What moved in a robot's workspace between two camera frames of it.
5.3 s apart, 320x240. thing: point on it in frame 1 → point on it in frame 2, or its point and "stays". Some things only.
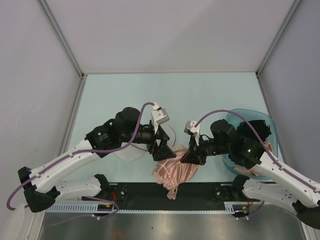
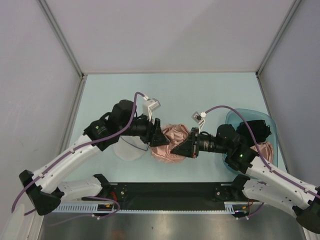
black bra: [262, 129] stays
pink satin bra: [171, 173] → [174, 133]
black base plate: [150, 196] stays
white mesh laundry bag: [132, 152] stays
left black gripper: [162, 151] → [153, 135]
